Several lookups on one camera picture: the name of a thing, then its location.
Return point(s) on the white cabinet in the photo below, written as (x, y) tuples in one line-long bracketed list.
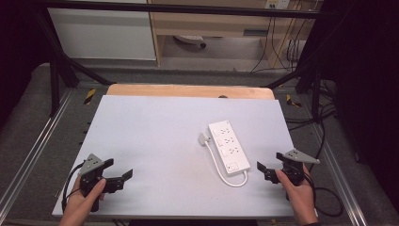
[(103, 34)]

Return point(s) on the white power strip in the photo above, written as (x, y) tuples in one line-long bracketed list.
[(229, 147)]

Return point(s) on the person's right hand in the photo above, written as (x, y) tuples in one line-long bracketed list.
[(299, 197)]

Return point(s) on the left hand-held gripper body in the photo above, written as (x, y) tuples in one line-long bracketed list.
[(90, 164)]

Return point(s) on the light wooden desk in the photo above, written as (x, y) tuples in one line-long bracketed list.
[(207, 23)]

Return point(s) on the aluminium rail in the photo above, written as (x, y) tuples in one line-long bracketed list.
[(36, 147), (346, 188)]

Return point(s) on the white wall socket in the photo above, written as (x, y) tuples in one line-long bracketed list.
[(276, 3)]

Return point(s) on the white plug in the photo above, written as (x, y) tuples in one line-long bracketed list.
[(203, 138)]

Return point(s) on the black metal frame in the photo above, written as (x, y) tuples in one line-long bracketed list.
[(188, 8)]

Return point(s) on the dark curtain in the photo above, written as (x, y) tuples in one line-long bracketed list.
[(15, 37), (370, 78)]

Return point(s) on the person's left hand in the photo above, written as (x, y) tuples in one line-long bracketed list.
[(80, 204)]

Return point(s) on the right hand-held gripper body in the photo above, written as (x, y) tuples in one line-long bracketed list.
[(296, 156)]

